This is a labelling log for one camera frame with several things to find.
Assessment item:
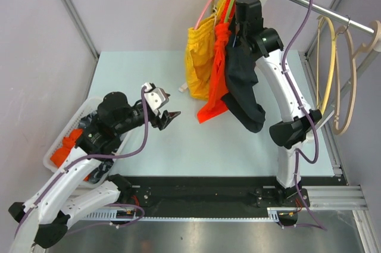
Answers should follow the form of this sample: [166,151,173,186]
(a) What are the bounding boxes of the orange shorts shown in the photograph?
[197,0,234,123]

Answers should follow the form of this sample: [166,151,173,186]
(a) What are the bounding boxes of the yellow hanger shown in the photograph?
[316,15,336,114]

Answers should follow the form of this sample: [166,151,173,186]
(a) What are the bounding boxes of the white plastic basket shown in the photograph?
[43,97,132,188]

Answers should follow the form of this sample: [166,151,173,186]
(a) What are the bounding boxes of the metal clothes rack rail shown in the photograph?
[288,0,376,35]

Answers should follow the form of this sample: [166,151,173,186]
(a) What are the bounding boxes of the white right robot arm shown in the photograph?
[222,0,322,206]

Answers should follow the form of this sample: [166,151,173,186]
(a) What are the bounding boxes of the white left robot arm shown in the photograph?
[8,83,180,252]

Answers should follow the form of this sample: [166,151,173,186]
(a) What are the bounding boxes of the dark navy shorts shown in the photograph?
[222,35,266,133]

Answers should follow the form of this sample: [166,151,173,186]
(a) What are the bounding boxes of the yellow shorts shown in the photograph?
[185,0,229,101]

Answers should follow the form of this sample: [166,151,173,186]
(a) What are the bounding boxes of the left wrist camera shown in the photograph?
[142,83,167,116]

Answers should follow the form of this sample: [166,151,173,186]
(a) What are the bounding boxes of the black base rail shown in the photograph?
[117,176,310,220]

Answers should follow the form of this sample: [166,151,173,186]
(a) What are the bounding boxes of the green hanger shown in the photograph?
[223,0,235,23]

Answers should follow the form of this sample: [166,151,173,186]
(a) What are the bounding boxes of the beige wooden hanger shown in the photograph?
[333,20,380,136]

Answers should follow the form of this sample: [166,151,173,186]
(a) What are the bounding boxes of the orange cloth in basket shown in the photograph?
[50,129,83,168]

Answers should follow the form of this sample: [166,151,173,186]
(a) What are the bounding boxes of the patterned dark clothes in basket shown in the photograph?
[78,111,114,184]

